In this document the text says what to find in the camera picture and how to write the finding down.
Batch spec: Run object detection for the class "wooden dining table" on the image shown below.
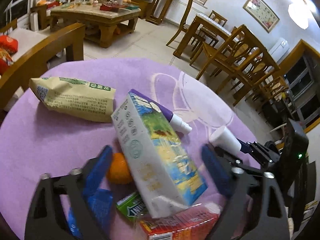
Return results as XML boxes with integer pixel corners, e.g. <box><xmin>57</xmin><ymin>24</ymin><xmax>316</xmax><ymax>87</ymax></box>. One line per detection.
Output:
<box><xmin>172</xmin><ymin>12</ymin><xmax>241</xmax><ymax>59</ymax></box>

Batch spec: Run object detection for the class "red snack box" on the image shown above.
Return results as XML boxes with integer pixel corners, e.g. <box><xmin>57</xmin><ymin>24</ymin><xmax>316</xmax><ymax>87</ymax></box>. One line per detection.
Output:
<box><xmin>135</xmin><ymin>202</ymin><xmax>221</xmax><ymax>240</ymax></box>

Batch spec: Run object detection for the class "wooden coffee table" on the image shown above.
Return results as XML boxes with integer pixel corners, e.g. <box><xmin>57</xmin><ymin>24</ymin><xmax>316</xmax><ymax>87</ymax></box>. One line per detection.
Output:
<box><xmin>50</xmin><ymin>3</ymin><xmax>140</xmax><ymax>48</ymax></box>

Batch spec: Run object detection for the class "wooden dining chair near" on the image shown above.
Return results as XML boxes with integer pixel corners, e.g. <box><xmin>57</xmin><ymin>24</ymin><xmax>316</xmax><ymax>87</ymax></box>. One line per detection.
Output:
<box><xmin>196</xmin><ymin>25</ymin><xmax>280</xmax><ymax>106</ymax></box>

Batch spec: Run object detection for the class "framed floral wall picture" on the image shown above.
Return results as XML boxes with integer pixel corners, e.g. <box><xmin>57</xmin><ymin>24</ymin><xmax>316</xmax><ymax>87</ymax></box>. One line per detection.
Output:
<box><xmin>243</xmin><ymin>0</ymin><xmax>280</xmax><ymax>33</ymax></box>

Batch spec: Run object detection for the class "green gum box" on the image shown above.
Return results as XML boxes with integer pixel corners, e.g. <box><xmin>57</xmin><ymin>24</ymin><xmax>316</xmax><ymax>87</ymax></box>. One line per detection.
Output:
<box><xmin>116</xmin><ymin>191</ymin><xmax>147</xmax><ymax>222</ymax></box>

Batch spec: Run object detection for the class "wooden dining chair left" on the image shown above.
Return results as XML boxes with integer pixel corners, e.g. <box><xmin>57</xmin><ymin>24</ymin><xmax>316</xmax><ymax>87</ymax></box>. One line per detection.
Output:
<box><xmin>166</xmin><ymin>0</ymin><xmax>193</xmax><ymax>46</ymax></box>

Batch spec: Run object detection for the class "purple tablecloth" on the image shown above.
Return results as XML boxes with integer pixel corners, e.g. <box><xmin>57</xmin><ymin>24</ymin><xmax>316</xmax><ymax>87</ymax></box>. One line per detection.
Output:
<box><xmin>1</xmin><ymin>58</ymin><xmax>255</xmax><ymax>239</ymax></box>

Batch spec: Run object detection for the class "blue foil packet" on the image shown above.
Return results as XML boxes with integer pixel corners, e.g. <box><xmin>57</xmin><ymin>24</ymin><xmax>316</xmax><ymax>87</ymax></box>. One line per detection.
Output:
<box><xmin>67</xmin><ymin>189</ymin><xmax>113</xmax><ymax>239</ymax></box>

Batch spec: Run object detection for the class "tall wooden plant stand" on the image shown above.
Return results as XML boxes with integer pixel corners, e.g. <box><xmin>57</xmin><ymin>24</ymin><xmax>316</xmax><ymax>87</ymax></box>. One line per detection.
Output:
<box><xmin>145</xmin><ymin>0</ymin><xmax>173</xmax><ymax>25</ymax></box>

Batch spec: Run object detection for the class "milk carton box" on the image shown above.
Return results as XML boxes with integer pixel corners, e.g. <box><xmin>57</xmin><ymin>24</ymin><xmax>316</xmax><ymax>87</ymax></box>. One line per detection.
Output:
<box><xmin>111</xmin><ymin>89</ymin><xmax>207</xmax><ymax>218</ymax></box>

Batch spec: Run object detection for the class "ceiling lamp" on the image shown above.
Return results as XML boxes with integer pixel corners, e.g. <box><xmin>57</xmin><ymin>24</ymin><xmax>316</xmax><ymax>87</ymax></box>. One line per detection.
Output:
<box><xmin>287</xmin><ymin>3</ymin><xmax>309</xmax><ymax>30</ymax></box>

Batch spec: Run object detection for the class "orange fruit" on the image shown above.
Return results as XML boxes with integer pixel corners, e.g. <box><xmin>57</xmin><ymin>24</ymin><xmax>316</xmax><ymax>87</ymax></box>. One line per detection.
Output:
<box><xmin>106</xmin><ymin>153</ymin><xmax>133</xmax><ymax>185</ymax></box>

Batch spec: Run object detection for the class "wooden sofa with cushions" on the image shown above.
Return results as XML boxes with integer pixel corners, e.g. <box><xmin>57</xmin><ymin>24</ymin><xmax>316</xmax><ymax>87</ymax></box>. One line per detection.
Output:
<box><xmin>0</xmin><ymin>23</ymin><xmax>85</xmax><ymax>110</ymax></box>

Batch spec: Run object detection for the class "wooden dining chair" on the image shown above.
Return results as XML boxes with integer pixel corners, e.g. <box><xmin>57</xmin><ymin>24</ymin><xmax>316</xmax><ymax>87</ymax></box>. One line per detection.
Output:
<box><xmin>196</xmin><ymin>25</ymin><xmax>280</xmax><ymax>106</ymax></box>
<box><xmin>166</xmin><ymin>0</ymin><xmax>193</xmax><ymax>46</ymax></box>

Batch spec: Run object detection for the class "purple white tube bottle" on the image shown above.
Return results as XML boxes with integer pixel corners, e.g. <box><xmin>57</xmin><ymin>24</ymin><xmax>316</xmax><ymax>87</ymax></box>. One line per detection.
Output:
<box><xmin>130</xmin><ymin>89</ymin><xmax>192</xmax><ymax>134</ymax></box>

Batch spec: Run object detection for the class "white standing air conditioner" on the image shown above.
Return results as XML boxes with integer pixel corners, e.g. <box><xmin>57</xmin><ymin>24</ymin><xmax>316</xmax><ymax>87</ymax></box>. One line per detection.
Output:
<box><xmin>268</xmin><ymin>37</ymin><xmax>290</xmax><ymax>63</ymax></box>

